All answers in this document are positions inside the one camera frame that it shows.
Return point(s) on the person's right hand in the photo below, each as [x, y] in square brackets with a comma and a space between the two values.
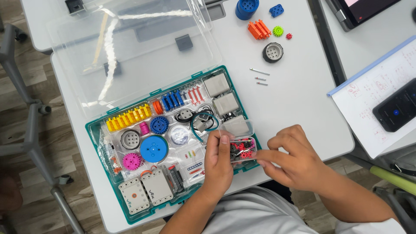
[299, 162]

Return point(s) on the person's left hand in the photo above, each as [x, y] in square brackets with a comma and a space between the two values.
[216, 172]

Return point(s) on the small clear parts box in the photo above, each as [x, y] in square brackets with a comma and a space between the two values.
[242, 148]

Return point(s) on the tray of small coloured pins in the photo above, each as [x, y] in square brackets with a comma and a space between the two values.
[194, 165]

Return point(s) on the black battery pack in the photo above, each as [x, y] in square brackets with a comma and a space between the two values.
[177, 178]

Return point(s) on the grey motor block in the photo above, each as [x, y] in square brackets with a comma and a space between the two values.
[226, 104]
[216, 84]
[235, 125]

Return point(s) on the person's white shirt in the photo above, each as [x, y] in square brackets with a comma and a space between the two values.
[253, 214]

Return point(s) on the large blue wheel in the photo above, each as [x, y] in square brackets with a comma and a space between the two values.
[154, 149]

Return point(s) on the row of red beams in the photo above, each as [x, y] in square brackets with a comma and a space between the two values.
[196, 95]

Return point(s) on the pink spacer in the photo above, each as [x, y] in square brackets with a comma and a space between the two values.
[144, 128]

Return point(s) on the row of blue beams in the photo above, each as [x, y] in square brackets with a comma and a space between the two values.
[172, 100]

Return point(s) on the pink gear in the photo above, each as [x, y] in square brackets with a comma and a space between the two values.
[132, 161]

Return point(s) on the white controller box orange button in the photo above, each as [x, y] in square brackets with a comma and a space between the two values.
[134, 195]

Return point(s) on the short metal shaft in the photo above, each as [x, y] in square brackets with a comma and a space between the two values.
[260, 78]
[262, 83]

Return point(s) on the paper pad with blue edge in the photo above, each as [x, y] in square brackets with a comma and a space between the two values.
[357, 97]

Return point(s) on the orange pulley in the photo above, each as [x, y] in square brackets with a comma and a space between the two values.
[158, 107]

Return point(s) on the grey wheel with black tyre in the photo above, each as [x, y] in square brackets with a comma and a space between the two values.
[273, 52]
[130, 139]

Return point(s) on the yellow-green bar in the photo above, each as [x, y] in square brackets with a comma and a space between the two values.
[395, 180]

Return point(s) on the long metal shaft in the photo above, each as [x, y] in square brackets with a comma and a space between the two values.
[259, 71]

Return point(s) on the heap of small orange connectors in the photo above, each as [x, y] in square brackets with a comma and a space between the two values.
[116, 165]

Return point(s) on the row of yellow beams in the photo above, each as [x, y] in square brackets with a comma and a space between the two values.
[128, 117]

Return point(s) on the black phone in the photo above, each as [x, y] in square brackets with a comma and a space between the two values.
[396, 105]

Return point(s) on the green kit case tray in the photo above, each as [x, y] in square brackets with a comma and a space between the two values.
[97, 136]

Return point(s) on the small red gear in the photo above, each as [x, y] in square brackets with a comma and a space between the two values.
[289, 36]

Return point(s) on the green gear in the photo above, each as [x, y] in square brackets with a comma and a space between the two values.
[278, 31]

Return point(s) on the grey square block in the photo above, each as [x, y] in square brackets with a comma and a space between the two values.
[184, 42]

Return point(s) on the stack of orange beams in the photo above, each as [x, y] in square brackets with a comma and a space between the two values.
[259, 29]

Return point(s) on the clear plastic case lid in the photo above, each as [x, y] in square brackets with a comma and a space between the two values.
[130, 48]

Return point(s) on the small blue plate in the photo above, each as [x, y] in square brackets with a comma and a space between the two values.
[276, 10]

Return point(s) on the grey tablet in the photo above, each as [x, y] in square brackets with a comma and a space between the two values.
[357, 11]

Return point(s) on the blue wheel stack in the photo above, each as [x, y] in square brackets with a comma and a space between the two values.
[246, 9]

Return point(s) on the grey metal desk legs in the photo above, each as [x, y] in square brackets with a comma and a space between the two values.
[31, 130]

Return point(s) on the black square socket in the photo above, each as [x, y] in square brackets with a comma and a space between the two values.
[74, 6]

